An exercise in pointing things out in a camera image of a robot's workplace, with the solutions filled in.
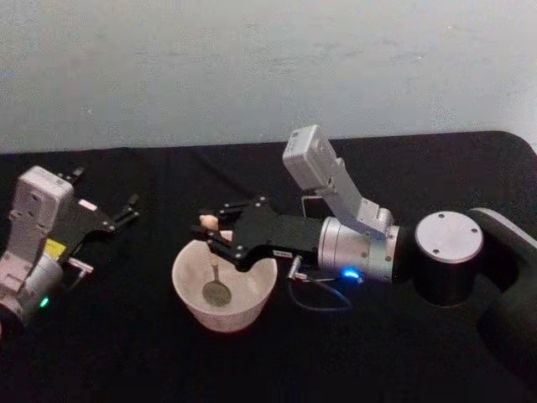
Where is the gripper's thin dark cable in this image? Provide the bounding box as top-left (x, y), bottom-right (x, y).
top-left (62, 256), bottom-right (96, 291)
top-left (287, 254), bottom-right (364, 314)

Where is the plain pale wall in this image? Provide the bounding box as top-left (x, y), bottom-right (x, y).
top-left (0, 0), bottom-right (537, 155)

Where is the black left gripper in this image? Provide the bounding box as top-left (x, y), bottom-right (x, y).
top-left (41, 166), bottom-right (142, 265)

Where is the black table cloth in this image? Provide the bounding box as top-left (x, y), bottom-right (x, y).
top-left (0, 130), bottom-right (537, 403)

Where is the metal spoon with pale handle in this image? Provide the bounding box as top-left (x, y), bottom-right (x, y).
top-left (199, 214), bottom-right (233, 307)

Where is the pale pink cup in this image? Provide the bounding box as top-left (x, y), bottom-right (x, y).
top-left (170, 229), bottom-right (279, 334)

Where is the left gripper's thin dark cable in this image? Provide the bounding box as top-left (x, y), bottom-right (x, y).
top-left (62, 256), bottom-right (96, 291)

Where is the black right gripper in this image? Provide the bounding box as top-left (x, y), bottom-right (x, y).
top-left (190, 200), bottom-right (323, 272)

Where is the right gripper's thin dark cable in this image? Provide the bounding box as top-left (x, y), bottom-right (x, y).
top-left (287, 254), bottom-right (364, 314)

